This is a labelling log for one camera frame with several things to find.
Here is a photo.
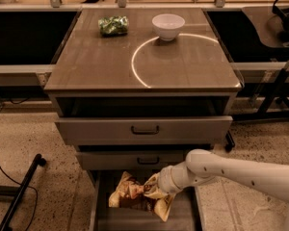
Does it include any white bowl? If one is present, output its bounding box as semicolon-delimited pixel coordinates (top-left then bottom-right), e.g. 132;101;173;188
152;13;185;41

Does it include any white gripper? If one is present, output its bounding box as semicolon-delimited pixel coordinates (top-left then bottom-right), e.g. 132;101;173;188
158;166;181;194

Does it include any green snack bag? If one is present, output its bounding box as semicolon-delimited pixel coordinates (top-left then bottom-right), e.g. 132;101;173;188
98;15;129;37

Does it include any black cabinet caster foot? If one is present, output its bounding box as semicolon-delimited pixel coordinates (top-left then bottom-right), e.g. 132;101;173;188
225;132;235;152

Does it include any top drawer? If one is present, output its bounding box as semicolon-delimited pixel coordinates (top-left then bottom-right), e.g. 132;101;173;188
56;96;232;146

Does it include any brown salt chip bag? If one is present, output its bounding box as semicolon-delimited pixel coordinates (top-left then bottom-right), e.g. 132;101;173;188
108;171;174;221

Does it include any black floor stand leg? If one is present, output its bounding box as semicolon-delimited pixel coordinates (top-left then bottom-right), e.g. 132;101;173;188
0;154;46;231

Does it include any drawer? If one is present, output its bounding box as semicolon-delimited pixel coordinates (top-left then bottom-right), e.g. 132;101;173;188
76;144;213;170
56;96;232;146
89;170;202;231

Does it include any grey drawer cabinet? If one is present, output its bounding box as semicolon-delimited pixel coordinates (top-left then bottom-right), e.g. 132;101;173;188
43;7;243;231

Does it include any middle drawer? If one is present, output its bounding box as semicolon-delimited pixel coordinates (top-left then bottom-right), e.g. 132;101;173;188
76;144;213;170

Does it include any black floor cable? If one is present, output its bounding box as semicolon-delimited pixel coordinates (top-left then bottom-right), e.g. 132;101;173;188
0;146;39;231

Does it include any bottom drawer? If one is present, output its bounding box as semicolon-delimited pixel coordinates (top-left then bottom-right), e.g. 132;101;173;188
89;170;202;231

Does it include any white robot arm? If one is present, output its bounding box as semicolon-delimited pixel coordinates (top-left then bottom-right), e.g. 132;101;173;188
157;149;289;231

